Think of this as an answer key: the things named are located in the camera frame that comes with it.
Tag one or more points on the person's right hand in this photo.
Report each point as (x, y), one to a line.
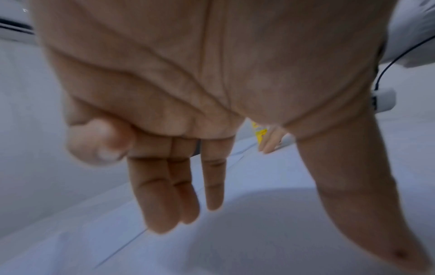
(273, 140)

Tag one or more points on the person's left hand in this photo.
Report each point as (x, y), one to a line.
(204, 64)

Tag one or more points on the single white paper sheet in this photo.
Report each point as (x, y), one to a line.
(272, 236)

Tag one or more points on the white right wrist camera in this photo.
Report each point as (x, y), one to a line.
(384, 100)

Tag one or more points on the yellow glue stick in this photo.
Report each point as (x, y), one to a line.
(259, 134)

